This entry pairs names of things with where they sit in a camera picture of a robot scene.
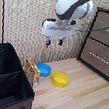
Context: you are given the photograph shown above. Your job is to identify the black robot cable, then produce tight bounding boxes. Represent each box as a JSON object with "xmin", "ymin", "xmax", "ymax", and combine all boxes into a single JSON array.
[{"xmin": 74, "ymin": 21, "xmax": 109, "ymax": 37}]

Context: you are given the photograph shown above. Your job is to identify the brown drawer front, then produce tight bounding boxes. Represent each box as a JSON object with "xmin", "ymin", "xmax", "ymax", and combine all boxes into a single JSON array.
[{"xmin": 77, "ymin": 36, "xmax": 109, "ymax": 80}]

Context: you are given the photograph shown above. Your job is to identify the blue bowl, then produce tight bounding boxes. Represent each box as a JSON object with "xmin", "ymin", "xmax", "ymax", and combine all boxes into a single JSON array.
[{"xmin": 35, "ymin": 62, "xmax": 53, "ymax": 79}]

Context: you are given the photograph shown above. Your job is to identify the orange yellow food box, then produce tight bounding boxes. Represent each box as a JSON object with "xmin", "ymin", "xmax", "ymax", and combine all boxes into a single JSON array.
[{"xmin": 20, "ymin": 56, "xmax": 45, "ymax": 89}]

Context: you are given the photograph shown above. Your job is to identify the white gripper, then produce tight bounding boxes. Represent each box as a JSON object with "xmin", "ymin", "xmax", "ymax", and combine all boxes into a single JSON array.
[{"xmin": 38, "ymin": 15, "xmax": 78, "ymax": 52}]

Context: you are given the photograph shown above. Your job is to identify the yellow bowl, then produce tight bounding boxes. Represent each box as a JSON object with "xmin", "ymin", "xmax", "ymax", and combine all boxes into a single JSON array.
[{"xmin": 50, "ymin": 71, "xmax": 71, "ymax": 89}]

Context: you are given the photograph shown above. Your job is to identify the brown drawer with cabinet interior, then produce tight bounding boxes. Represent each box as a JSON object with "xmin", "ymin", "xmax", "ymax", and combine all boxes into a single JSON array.
[{"xmin": 86, "ymin": 9, "xmax": 109, "ymax": 50}]

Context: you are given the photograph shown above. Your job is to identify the black fabric storage box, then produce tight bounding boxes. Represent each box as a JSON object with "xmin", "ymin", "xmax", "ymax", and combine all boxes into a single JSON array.
[{"xmin": 0, "ymin": 40, "xmax": 43, "ymax": 109}]

